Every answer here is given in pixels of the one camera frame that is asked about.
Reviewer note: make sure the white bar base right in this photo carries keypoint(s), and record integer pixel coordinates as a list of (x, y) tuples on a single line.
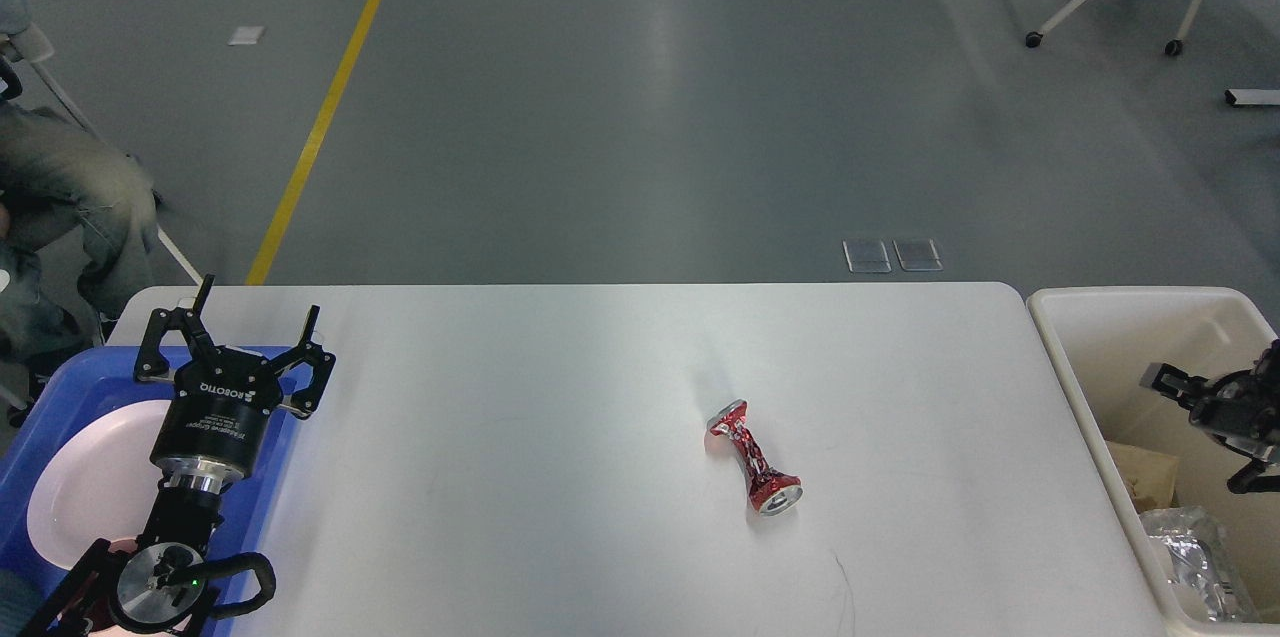
[(1240, 97)]

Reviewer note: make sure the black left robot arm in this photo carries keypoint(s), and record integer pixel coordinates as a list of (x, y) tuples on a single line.
[(171, 585)]

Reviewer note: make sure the crushed red soda can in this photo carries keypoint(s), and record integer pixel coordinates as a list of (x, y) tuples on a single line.
[(770, 491)]

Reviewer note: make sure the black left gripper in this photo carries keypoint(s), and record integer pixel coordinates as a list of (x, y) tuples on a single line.
[(215, 422)]

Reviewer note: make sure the clear floor plate left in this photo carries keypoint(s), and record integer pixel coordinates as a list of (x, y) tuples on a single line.
[(867, 256)]

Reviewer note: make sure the pink ribbed mug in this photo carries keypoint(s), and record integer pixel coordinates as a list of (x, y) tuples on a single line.
[(115, 547)]

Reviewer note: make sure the pink plate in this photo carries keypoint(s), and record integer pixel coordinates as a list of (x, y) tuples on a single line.
[(101, 484)]

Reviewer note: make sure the clear floor plate right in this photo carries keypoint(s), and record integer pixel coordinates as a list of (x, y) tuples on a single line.
[(918, 255)]

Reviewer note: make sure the brown paper sheet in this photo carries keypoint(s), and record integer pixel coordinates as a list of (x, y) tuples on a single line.
[(1149, 477)]

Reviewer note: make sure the clear floor plate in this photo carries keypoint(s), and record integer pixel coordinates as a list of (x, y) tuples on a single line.
[(867, 256), (918, 255)]

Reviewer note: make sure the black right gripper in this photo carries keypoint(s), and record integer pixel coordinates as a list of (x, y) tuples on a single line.
[(1239, 411)]

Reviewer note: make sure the grey green mug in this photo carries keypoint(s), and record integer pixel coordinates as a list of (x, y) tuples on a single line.
[(19, 602)]

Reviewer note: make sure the beige plastic bin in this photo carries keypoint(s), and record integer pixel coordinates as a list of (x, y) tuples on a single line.
[(1101, 340)]

